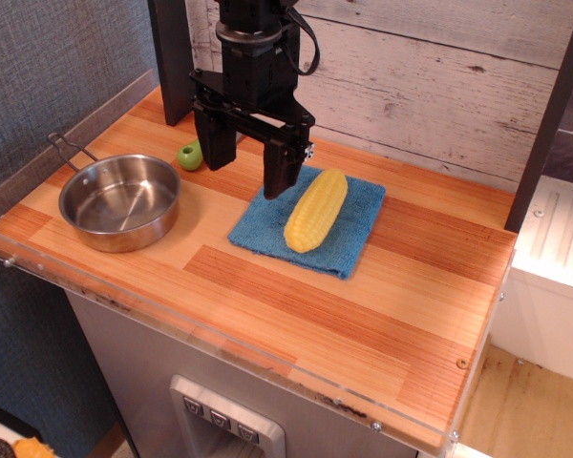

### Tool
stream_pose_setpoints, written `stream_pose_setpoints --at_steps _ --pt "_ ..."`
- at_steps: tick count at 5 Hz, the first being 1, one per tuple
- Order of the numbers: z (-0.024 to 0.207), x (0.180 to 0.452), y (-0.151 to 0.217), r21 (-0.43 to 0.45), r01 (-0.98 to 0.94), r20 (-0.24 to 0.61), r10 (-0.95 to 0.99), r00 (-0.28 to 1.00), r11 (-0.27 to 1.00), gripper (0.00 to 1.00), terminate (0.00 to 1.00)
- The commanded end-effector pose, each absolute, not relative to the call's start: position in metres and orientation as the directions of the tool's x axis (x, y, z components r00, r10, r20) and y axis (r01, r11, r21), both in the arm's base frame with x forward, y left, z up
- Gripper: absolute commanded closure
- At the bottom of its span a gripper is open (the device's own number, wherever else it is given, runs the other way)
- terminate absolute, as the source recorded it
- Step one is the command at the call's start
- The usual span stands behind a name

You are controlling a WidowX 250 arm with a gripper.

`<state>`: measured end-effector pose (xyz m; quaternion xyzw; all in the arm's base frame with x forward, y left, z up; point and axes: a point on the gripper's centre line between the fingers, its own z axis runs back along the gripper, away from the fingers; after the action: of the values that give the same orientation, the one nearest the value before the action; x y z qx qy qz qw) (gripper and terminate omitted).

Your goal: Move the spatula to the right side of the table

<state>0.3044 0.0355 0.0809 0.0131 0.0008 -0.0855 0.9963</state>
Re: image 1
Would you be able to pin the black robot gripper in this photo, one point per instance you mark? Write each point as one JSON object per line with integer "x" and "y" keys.
{"x": 253, "y": 95}

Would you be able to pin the green handled grey spatula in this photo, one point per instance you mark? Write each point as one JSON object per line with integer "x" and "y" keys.
{"x": 189, "y": 156}

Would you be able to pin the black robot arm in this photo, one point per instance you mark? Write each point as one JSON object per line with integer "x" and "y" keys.
{"x": 260, "y": 22}

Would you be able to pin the blue cloth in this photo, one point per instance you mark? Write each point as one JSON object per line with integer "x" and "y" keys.
{"x": 261, "y": 228}

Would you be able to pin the yellow toy corn cob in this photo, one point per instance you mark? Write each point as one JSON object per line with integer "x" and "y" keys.
{"x": 316, "y": 211}

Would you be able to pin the stainless steel pan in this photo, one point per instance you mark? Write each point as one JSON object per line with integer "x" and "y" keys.
{"x": 120, "y": 203}

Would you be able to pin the silver toy fridge dispenser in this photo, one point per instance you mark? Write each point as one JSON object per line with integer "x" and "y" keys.
{"x": 214, "y": 426}

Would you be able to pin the white toy sink unit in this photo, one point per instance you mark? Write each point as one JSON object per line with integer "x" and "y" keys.
{"x": 534, "y": 318}

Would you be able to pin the orange object bottom left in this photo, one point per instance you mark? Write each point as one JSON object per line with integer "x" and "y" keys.
{"x": 32, "y": 448}

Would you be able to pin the dark left vertical post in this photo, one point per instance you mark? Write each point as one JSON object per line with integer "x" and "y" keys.
{"x": 174, "y": 55}

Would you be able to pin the dark vertical post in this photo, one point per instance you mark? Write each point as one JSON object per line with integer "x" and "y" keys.
{"x": 550, "y": 123}
{"x": 174, "y": 55}

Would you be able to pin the dark right vertical post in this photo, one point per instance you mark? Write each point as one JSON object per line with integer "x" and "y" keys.
{"x": 550, "y": 123}

